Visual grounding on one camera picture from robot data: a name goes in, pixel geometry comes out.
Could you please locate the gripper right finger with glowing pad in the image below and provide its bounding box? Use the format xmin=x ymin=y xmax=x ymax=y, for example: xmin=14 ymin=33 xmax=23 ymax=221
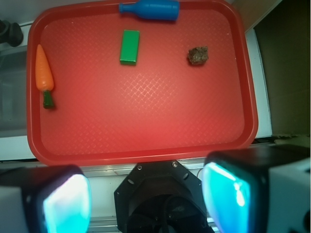
xmin=202 ymin=145 xmax=311 ymax=233

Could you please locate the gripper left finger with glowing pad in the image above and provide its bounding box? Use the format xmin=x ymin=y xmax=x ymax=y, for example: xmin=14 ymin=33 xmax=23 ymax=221
xmin=0 ymin=165 xmax=91 ymax=233

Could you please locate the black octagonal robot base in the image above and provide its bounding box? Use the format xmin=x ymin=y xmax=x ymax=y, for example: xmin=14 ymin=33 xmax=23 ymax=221
xmin=114 ymin=160 xmax=213 ymax=233

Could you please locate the brown rock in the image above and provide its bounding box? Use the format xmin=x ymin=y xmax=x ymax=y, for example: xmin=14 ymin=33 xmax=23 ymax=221
xmin=187 ymin=46 xmax=208 ymax=65

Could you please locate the orange toy carrot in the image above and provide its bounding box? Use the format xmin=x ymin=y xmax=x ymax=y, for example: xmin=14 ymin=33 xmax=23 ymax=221
xmin=35 ymin=44 xmax=55 ymax=109

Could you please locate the red plastic tray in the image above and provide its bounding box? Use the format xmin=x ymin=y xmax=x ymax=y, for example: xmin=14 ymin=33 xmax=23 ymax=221
xmin=26 ymin=0 xmax=258 ymax=166

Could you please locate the green rectangular block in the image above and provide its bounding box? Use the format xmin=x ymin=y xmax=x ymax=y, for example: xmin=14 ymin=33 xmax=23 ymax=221
xmin=120 ymin=30 xmax=140 ymax=66

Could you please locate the black knob object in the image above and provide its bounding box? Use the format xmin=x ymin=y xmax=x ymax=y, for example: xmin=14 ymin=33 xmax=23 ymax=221
xmin=0 ymin=20 xmax=24 ymax=47

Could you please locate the blue plastic bottle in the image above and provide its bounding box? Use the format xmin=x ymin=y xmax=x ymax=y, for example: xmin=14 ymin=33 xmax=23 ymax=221
xmin=119 ymin=0 xmax=180 ymax=21

